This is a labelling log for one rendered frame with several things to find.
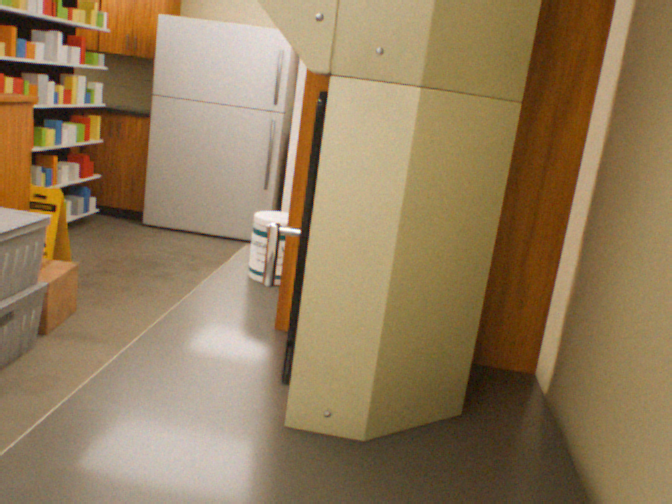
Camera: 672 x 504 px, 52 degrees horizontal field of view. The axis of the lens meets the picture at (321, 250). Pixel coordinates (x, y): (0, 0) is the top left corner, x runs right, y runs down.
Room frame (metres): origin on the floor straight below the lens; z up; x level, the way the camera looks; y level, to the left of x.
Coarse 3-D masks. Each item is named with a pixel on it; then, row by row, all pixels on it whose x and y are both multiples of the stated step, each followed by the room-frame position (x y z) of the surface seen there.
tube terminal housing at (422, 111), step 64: (384, 0) 0.86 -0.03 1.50; (448, 0) 0.87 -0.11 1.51; (512, 0) 0.94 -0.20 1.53; (384, 64) 0.86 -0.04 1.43; (448, 64) 0.88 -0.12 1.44; (512, 64) 0.96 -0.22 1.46; (384, 128) 0.86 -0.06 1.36; (448, 128) 0.89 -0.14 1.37; (512, 128) 0.97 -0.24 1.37; (320, 192) 0.86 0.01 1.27; (384, 192) 0.86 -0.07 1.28; (448, 192) 0.90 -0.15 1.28; (320, 256) 0.86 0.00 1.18; (384, 256) 0.85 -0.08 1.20; (448, 256) 0.92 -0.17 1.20; (320, 320) 0.86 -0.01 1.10; (384, 320) 0.85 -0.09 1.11; (448, 320) 0.93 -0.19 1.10; (320, 384) 0.86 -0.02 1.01; (384, 384) 0.87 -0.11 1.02; (448, 384) 0.95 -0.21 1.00
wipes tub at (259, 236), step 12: (264, 216) 1.57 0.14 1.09; (276, 216) 1.58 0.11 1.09; (264, 228) 1.54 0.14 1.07; (252, 240) 1.57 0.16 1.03; (264, 240) 1.53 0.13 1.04; (252, 252) 1.56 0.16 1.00; (264, 252) 1.53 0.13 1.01; (252, 264) 1.56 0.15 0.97; (264, 264) 1.53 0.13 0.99; (252, 276) 1.55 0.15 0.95; (276, 276) 1.53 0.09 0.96
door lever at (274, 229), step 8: (272, 224) 0.92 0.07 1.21; (272, 232) 0.92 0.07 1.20; (280, 232) 0.92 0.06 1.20; (288, 232) 0.92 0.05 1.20; (296, 232) 0.91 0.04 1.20; (272, 240) 0.92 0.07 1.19; (272, 248) 0.92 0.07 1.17; (272, 256) 0.91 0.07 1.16; (272, 264) 0.92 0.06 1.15; (264, 272) 0.92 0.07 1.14; (272, 272) 0.92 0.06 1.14; (264, 280) 0.92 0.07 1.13; (272, 280) 0.92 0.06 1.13
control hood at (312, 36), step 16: (272, 0) 0.87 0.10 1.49; (288, 0) 0.87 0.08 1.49; (304, 0) 0.87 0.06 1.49; (320, 0) 0.87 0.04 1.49; (336, 0) 0.87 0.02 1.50; (272, 16) 0.87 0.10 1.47; (288, 16) 0.87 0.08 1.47; (304, 16) 0.87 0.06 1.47; (320, 16) 0.87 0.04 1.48; (336, 16) 0.87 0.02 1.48; (288, 32) 0.87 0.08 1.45; (304, 32) 0.87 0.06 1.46; (320, 32) 0.87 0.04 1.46; (304, 48) 0.87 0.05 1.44; (320, 48) 0.87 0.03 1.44; (320, 64) 0.87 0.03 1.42
